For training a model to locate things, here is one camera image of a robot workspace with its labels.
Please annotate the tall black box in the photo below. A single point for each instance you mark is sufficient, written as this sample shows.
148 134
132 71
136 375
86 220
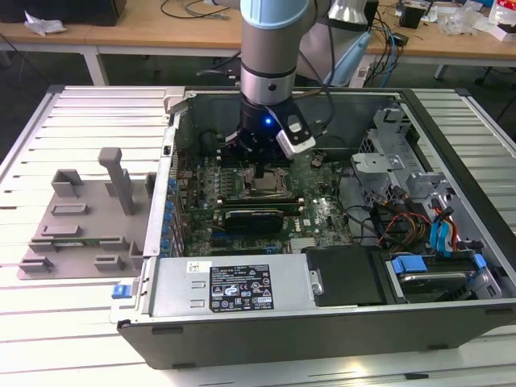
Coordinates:
373 12

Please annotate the black plastic shroud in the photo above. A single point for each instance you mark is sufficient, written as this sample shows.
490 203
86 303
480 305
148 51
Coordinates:
342 278

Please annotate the small black cube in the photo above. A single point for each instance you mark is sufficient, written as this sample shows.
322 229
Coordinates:
411 17

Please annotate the crumpled white paper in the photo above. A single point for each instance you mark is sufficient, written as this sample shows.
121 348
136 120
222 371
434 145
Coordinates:
44 25

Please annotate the CPU socket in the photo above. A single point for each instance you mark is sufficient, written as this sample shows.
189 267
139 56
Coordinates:
266 192

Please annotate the metal disk bay bracket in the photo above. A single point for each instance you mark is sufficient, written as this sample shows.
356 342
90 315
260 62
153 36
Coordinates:
375 165

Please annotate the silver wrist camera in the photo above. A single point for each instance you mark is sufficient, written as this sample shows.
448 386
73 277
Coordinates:
296 135

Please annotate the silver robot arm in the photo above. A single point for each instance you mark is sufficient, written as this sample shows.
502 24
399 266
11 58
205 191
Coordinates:
268 48

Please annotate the white red carton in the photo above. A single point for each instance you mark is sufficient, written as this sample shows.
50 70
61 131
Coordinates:
504 16

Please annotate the blue case latch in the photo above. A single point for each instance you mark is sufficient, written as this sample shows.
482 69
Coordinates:
121 291

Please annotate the hard disk in blue carrier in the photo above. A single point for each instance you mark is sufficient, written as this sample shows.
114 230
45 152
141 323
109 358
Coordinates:
435 281

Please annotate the silver CPU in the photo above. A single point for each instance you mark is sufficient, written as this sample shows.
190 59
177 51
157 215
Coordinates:
272 183

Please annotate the green motherboard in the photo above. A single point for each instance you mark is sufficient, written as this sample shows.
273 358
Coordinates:
322 225

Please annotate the clear plastic bags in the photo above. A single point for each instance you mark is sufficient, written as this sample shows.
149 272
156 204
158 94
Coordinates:
463 20

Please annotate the small black adapter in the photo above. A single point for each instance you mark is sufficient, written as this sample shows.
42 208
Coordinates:
401 39

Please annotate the wide black device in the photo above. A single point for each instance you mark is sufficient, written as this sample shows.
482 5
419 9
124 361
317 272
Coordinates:
60 10

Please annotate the wooden desk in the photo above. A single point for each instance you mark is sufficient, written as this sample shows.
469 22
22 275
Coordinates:
161 34

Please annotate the silver coin battery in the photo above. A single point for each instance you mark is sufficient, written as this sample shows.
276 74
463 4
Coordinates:
315 161

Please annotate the grey parts rack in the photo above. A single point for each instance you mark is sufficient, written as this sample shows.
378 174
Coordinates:
92 230

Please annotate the black graphics card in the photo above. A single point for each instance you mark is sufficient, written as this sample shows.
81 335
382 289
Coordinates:
254 221

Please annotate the green RAM stick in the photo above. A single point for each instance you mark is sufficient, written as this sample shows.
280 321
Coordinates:
76 242

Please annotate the silver power supply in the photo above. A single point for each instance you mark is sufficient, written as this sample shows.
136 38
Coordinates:
181 290

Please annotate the silver finned heatsink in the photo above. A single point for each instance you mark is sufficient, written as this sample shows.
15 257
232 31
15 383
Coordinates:
304 244

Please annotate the open black PC case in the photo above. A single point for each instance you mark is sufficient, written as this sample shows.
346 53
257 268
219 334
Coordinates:
282 338

